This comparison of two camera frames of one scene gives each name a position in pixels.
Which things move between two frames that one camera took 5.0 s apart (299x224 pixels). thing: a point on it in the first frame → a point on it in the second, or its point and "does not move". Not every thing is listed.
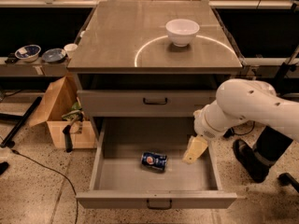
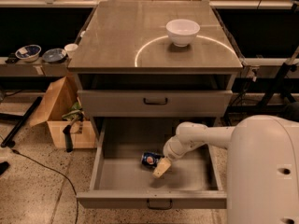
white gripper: x=204 y=125 → x=170 y=152
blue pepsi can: x=154 y=160 does not move
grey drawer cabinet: x=149 y=59 does not move
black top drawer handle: x=154 y=104 does not move
